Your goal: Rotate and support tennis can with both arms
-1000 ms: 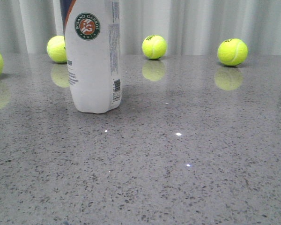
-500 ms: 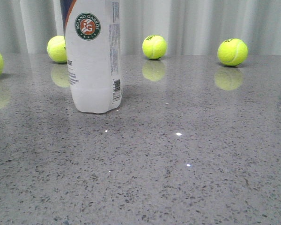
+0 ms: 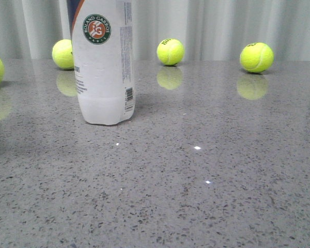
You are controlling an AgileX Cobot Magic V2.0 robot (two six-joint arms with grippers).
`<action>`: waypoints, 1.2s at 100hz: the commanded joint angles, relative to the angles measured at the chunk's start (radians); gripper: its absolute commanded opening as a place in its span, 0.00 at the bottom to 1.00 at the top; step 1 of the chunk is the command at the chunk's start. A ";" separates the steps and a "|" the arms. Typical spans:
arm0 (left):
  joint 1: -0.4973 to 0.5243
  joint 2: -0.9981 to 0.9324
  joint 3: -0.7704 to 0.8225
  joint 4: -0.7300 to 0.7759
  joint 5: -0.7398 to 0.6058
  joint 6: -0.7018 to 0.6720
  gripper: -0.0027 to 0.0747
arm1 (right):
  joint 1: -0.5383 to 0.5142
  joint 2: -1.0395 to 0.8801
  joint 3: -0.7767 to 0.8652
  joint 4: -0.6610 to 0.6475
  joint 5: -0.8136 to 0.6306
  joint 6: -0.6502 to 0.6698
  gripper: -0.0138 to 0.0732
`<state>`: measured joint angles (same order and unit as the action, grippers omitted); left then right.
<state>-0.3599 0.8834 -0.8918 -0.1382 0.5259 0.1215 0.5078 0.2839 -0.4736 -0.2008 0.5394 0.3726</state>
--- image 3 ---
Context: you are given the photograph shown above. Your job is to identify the white blue tennis ball can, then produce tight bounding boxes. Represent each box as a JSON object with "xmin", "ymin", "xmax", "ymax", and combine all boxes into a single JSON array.
[{"xmin": 67, "ymin": 1, "xmax": 135, "ymax": 126}]

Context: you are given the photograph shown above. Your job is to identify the yellow Roland Garros tennis ball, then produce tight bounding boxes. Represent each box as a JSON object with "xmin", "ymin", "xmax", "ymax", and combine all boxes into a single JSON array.
[{"xmin": 52, "ymin": 39, "xmax": 74, "ymax": 70}]

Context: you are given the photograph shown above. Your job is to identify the grey pleated curtain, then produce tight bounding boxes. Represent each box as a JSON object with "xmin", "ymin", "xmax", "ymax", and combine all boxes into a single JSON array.
[{"xmin": 0, "ymin": 1, "xmax": 310, "ymax": 61}]

